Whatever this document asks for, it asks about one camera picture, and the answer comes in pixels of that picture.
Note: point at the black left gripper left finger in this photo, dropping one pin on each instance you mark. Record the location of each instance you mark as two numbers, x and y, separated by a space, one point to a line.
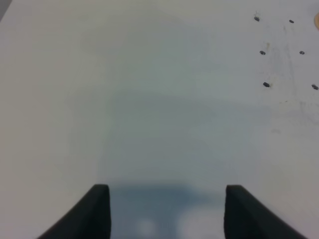
90 218

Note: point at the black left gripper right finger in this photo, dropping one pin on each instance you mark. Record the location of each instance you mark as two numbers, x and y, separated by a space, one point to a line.
245 217

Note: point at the orange far cup coaster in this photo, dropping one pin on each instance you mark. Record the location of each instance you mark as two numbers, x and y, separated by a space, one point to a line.
316 20

